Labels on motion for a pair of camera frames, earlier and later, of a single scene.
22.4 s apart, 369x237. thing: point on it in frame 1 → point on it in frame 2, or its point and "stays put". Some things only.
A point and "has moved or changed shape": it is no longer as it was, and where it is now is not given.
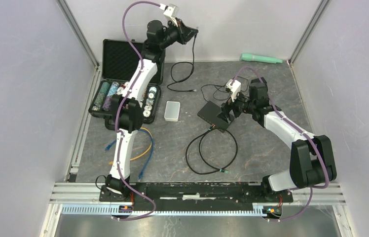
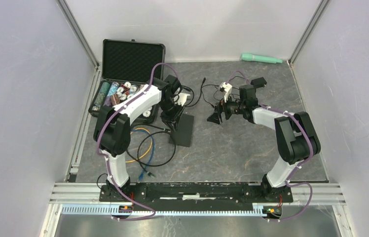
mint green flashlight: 248,57 stays put
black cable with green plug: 222,170 → 150,174
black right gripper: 226,108 stays put
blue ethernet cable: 141,174 stays put
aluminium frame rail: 87,194 stays put
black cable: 175,82 → 200,93
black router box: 209,113 → 183,134
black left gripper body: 176,32 → 170,113
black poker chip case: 119,58 stays put
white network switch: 172,111 has moved or changed shape
